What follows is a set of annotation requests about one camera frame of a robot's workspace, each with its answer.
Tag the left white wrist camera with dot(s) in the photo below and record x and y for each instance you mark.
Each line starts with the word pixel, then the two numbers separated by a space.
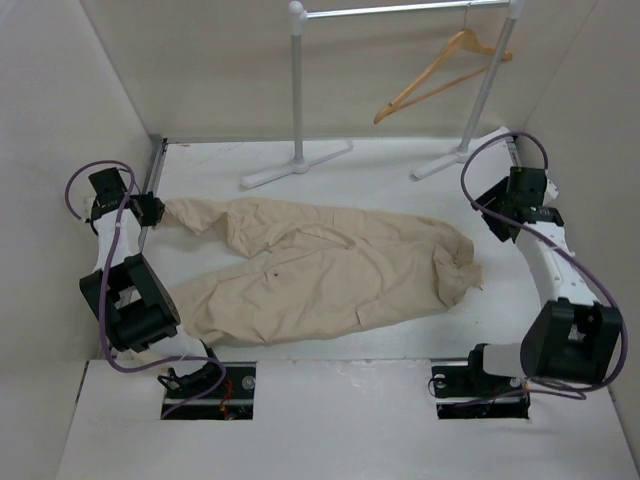
pixel 92 209

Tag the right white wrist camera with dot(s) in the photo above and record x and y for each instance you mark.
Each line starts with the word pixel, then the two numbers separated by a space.
pixel 551 193

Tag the white clothes rack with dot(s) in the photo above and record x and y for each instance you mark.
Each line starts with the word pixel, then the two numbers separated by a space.
pixel 298 16

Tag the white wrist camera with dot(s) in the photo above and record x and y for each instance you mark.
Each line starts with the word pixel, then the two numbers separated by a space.
pixel 92 209
pixel 551 193

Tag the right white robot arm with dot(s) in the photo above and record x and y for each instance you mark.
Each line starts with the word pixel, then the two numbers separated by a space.
pixel 567 350

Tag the beige trousers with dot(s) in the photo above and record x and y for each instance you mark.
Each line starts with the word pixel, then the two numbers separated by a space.
pixel 317 272

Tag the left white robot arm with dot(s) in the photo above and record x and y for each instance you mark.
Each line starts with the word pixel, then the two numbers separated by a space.
pixel 134 309

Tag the wooden clothes hanger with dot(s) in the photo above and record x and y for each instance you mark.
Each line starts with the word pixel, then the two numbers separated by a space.
pixel 440 75

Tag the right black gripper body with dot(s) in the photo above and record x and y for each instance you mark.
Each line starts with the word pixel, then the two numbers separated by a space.
pixel 508 201

